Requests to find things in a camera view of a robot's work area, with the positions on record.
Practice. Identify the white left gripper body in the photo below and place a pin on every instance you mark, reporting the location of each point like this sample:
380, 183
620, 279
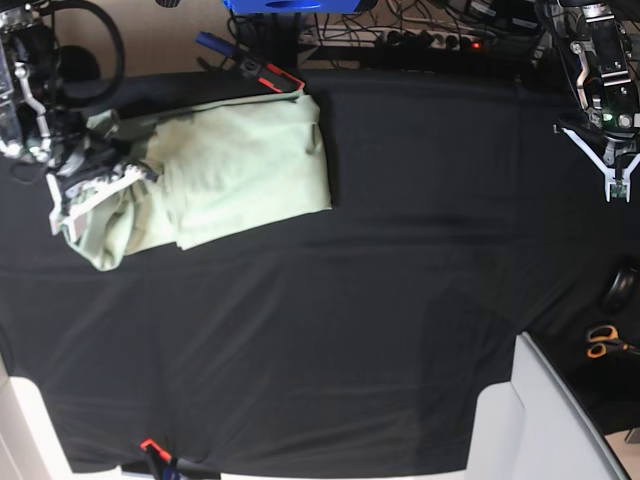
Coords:
617, 158

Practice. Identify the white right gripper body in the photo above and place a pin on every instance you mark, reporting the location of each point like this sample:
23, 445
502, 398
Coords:
80, 177

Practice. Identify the light green T-shirt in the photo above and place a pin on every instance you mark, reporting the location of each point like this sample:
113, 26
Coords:
222, 168

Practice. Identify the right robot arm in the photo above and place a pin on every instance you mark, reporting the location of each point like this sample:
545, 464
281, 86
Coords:
36, 113

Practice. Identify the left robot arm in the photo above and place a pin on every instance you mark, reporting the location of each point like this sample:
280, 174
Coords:
597, 55

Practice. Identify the black round tape roll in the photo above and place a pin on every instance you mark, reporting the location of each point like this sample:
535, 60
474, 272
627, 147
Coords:
619, 293

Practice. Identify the white table block left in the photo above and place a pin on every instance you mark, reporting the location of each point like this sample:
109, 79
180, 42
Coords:
30, 448

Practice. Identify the red clamp bottom edge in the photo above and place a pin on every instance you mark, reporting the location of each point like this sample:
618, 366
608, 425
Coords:
162, 453

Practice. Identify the red black clamp top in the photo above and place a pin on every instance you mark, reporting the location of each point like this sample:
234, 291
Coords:
270, 76

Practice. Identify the blue plastic box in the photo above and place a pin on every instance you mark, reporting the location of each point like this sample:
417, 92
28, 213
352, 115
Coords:
292, 6

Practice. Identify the white power strip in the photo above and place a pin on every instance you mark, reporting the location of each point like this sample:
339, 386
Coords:
370, 37

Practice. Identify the black table cloth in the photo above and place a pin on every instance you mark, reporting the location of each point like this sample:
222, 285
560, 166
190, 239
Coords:
350, 343

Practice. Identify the orange handled scissors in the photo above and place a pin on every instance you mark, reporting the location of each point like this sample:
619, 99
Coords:
605, 340

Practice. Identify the blue handle tool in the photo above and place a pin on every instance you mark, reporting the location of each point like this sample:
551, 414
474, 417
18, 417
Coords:
215, 43

